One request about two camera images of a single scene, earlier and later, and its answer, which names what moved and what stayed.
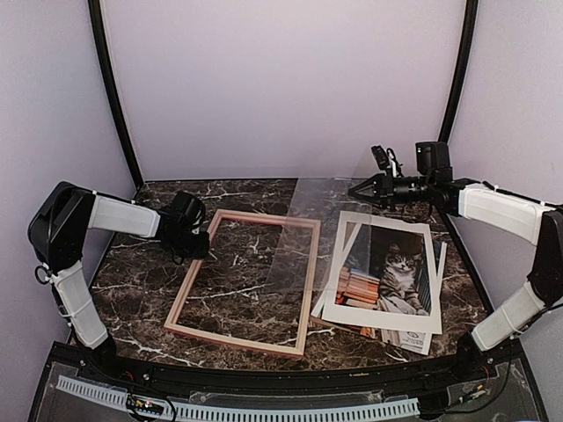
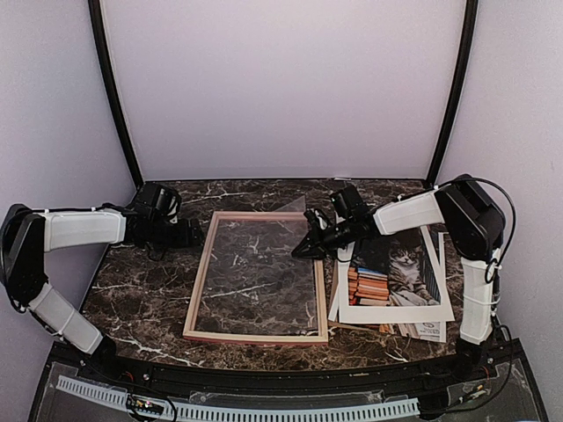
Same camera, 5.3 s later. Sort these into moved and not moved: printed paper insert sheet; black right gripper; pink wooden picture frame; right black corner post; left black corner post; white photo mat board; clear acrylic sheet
Moved: pink wooden picture frame; printed paper insert sheet; black right gripper; white photo mat board; clear acrylic sheet
Not moved: right black corner post; left black corner post
